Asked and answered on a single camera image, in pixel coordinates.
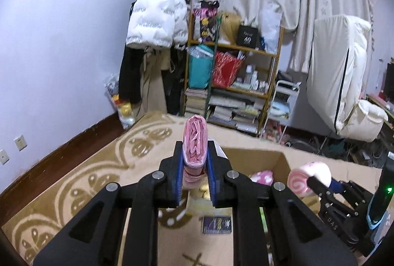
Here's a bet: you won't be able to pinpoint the pink swirl roll plush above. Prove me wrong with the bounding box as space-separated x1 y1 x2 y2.
287 161 333 198

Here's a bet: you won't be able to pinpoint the cardboard box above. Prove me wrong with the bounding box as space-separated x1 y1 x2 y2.
215 144 381 213

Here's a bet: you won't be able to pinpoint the pink plastic bags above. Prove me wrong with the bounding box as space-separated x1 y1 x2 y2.
182 115 208 189

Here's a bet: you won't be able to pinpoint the white rolling cart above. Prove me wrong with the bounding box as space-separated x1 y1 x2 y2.
263 80 301 144

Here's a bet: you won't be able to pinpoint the stack of books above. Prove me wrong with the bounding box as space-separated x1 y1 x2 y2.
184 87 267 136

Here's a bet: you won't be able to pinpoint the white recliner chair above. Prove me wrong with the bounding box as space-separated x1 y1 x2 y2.
307 15 388 143

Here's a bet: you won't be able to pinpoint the upper wall socket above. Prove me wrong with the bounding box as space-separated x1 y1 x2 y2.
14 135 27 151

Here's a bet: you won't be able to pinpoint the red patterned bag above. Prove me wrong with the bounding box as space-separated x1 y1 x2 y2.
212 52 243 88

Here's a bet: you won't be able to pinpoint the beige patterned carpet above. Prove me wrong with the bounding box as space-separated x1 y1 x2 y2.
1 110 383 266

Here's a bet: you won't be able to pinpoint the yellow dog plush toy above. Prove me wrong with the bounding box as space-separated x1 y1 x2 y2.
199 183 210 200

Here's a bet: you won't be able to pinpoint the teal bag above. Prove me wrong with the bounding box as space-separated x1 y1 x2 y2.
188 44 214 89

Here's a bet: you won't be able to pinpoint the yellow wooden shelf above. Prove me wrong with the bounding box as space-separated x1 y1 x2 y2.
182 9 282 137

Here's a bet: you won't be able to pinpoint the bag of toys by wall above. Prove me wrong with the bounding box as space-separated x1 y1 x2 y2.
104 75 136 130

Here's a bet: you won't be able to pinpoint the magenta plush bear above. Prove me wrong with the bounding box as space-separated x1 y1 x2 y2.
250 170 274 186

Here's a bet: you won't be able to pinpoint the wall socket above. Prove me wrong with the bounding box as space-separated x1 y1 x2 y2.
14 135 27 151
0 149 9 165

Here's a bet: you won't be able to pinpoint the black Face tissue pack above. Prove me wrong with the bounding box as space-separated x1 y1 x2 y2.
202 216 232 235

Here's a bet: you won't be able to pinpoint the blonde wig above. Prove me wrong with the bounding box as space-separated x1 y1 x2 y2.
219 11 242 45

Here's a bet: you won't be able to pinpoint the white puffer jacket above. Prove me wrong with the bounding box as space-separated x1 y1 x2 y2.
126 0 188 49

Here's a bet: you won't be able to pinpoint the anime print bag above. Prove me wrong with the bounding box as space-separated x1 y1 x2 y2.
193 1 220 42

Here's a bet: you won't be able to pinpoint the black box number 40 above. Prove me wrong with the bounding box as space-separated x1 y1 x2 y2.
236 25 259 49

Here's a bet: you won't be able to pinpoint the lower wall socket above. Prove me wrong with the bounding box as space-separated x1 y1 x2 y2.
0 149 9 165

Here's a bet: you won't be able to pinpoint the beige hanging coat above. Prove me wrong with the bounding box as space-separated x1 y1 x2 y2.
141 49 170 113

